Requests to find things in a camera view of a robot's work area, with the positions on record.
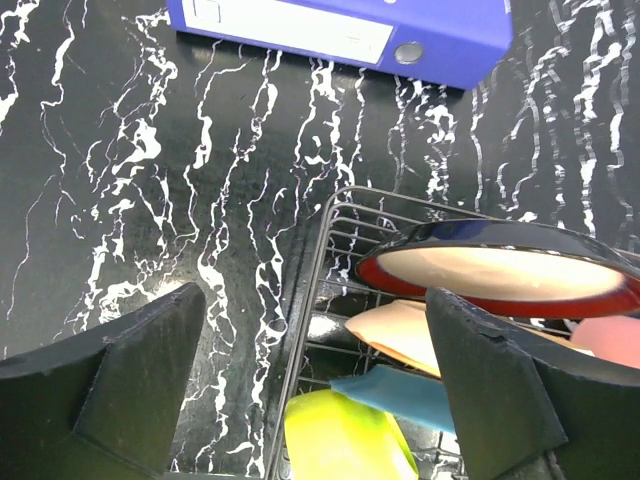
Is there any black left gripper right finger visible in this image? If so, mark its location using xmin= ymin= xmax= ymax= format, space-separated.
xmin=426 ymin=289 xmax=639 ymax=479

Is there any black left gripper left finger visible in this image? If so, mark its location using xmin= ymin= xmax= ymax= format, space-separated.
xmin=1 ymin=283 xmax=206 ymax=479

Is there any teal scalloped plate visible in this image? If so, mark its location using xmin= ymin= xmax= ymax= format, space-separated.
xmin=329 ymin=365 xmax=455 ymax=434

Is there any pink plastic cup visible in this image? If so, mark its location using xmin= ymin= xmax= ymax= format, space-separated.
xmin=571 ymin=315 xmax=640 ymax=369

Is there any beige painted plate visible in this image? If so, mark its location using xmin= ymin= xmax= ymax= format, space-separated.
xmin=344 ymin=298 xmax=596 ymax=379

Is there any yellow-green bowl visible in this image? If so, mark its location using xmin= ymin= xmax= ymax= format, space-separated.
xmin=284 ymin=389 xmax=419 ymax=479

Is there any red and black plate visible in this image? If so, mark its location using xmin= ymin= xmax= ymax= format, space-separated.
xmin=356 ymin=218 xmax=639 ymax=319

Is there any blue lever arch binder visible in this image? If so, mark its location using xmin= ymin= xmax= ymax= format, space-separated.
xmin=167 ymin=0 xmax=513 ymax=90

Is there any metal wire dish rack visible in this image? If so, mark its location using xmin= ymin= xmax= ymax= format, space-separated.
xmin=264 ymin=185 xmax=640 ymax=480

